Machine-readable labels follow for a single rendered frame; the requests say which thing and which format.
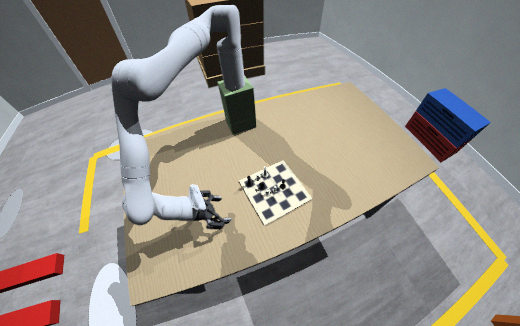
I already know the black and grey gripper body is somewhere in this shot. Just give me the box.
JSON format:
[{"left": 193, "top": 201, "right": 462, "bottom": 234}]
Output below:
[{"left": 193, "top": 203, "right": 216, "bottom": 221}]

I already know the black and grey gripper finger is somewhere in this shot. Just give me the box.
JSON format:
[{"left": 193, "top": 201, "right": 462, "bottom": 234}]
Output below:
[
  {"left": 206, "top": 208, "right": 232, "bottom": 230},
  {"left": 200, "top": 190, "right": 222, "bottom": 205}
]

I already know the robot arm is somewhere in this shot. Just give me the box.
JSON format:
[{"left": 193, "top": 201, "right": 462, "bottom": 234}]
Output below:
[{"left": 111, "top": 5, "right": 245, "bottom": 225}]

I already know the chessboard with chess pieces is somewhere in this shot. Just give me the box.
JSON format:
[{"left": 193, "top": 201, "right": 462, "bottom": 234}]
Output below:
[{"left": 239, "top": 160, "right": 312, "bottom": 225}]

